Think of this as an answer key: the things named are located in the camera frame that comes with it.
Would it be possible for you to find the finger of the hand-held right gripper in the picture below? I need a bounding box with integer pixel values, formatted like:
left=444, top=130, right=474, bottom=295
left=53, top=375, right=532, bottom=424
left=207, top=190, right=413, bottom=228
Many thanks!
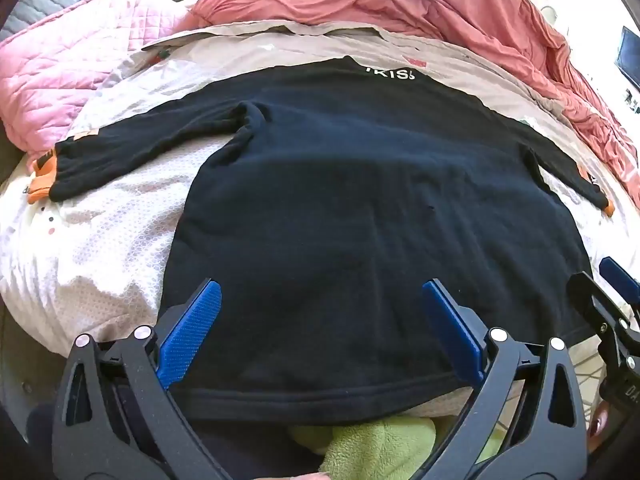
left=599, top=256, right=640, bottom=306
left=566, top=271, right=640, bottom=348

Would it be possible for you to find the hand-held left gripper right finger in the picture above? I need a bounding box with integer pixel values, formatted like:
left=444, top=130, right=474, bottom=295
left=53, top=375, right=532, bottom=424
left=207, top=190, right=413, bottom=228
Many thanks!
left=421, top=277, right=586, bottom=480

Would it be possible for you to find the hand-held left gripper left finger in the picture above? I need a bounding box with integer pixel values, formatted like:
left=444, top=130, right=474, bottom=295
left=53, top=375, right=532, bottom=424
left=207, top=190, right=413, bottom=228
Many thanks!
left=51, top=279, right=236, bottom=480

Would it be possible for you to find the black sweater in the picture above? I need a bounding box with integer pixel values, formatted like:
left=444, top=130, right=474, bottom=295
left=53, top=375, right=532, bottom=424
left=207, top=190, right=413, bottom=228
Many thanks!
left=50, top=55, right=616, bottom=423

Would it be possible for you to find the person's right hand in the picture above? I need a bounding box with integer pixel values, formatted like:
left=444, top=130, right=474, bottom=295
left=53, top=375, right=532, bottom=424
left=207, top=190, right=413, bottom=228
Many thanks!
left=585, top=407, right=615, bottom=457

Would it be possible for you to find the printed beige blanket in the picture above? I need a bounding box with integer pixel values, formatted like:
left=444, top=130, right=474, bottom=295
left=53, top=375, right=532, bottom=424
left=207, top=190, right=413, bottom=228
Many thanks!
left=0, top=22, right=636, bottom=426

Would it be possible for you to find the green fleece clothing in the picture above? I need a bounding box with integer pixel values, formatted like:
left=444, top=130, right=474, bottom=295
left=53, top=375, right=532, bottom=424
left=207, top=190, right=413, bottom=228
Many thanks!
left=290, top=412, right=501, bottom=480

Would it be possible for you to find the black television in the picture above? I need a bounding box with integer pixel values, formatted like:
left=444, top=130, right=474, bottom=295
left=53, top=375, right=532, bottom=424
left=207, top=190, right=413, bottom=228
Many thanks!
left=617, top=25, right=640, bottom=93

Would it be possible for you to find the pink quilted pillow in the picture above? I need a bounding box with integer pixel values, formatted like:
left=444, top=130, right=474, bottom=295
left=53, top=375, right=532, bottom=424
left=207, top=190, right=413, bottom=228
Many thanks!
left=0, top=0, right=201, bottom=153

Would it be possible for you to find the coral duvet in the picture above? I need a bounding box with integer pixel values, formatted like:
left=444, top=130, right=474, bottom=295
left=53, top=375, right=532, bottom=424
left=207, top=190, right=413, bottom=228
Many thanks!
left=192, top=0, right=640, bottom=196

